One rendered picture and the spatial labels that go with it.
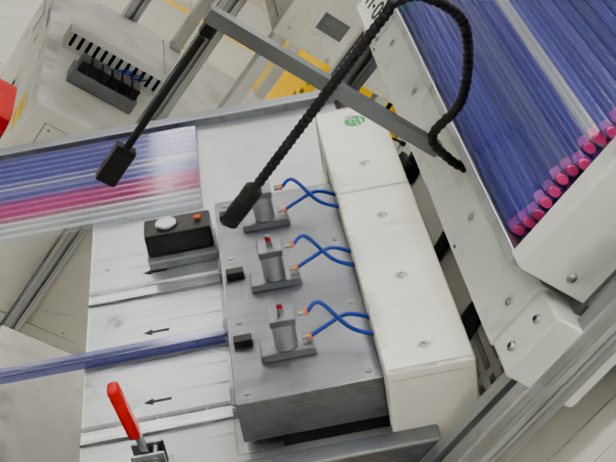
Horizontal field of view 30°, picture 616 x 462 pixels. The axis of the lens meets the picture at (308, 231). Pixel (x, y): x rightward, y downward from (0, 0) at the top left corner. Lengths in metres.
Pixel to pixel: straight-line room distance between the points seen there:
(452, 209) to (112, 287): 0.41
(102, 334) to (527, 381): 0.49
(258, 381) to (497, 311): 0.23
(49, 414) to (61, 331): 1.07
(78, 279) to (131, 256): 1.32
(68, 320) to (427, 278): 1.73
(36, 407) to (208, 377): 0.59
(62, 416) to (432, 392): 0.81
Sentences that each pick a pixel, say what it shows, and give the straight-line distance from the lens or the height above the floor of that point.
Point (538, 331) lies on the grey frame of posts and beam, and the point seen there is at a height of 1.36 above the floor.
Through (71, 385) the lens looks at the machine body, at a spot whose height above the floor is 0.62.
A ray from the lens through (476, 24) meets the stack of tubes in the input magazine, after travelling 1.20.
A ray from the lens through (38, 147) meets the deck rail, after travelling 1.62.
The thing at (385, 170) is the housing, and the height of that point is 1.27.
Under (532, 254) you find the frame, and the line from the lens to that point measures 0.91.
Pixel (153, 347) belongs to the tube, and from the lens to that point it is 1.19.
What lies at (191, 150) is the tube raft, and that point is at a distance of 1.52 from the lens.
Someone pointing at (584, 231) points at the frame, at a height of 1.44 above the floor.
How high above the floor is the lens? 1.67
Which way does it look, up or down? 23 degrees down
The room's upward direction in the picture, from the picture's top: 38 degrees clockwise
